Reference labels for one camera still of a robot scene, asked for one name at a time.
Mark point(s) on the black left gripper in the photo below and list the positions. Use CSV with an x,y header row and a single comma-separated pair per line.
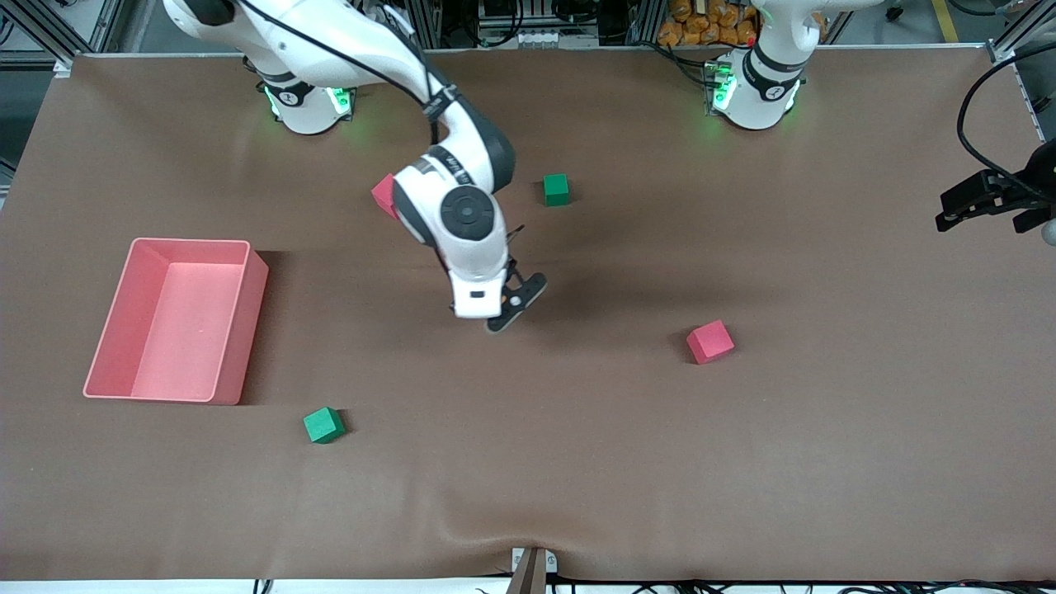
x,y
1025,189

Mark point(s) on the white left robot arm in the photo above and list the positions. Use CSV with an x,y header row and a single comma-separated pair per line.
x,y
759,91

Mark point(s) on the pink foam cube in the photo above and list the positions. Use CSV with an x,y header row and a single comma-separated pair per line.
x,y
709,342
382,194

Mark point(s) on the orange snack bags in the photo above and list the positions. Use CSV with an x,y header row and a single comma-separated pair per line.
x,y
701,25

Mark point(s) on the green foam cube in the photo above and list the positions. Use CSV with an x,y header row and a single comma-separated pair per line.
x,y
323,425
556,190

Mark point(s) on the white terminal strip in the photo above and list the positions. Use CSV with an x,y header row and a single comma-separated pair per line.
x,y
553,38

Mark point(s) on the brown table mat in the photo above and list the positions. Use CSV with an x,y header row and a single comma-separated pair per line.
x,y
528,462

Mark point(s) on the white power strip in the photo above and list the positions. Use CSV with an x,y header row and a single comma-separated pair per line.
x,y
371,21

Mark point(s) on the pink plastic bin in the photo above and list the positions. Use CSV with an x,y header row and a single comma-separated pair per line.
x,y
190,330

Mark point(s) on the aluminium frame post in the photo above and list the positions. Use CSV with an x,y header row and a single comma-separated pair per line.
x,y
1002,51
62,66

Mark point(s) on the grey metal clamp bracket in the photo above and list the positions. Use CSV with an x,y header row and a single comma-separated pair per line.
x,y
528,569

